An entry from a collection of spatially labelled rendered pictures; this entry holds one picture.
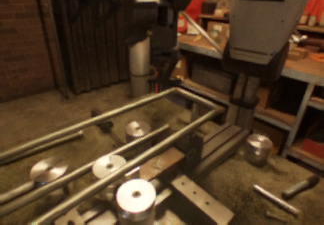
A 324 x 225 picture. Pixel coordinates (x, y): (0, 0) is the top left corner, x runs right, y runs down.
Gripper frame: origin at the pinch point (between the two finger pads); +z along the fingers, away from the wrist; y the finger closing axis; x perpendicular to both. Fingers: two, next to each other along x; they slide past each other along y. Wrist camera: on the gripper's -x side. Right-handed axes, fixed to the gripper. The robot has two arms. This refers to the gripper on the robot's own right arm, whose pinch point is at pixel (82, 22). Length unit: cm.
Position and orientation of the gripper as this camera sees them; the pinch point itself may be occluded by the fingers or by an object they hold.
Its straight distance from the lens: 52.5
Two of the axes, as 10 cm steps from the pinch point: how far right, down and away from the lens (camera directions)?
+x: 5.2, 1.4, 8.4
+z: -3.4, 9.4, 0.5
